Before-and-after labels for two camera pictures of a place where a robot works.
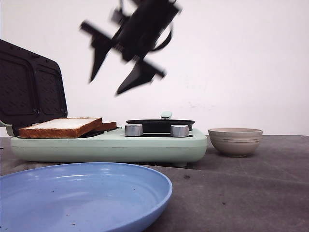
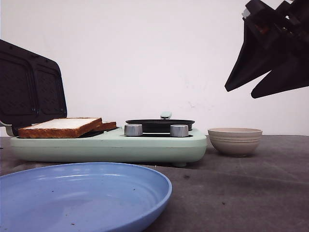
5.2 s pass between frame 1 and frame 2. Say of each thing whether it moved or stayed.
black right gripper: moved
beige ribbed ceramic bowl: stayed
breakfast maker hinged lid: stayed
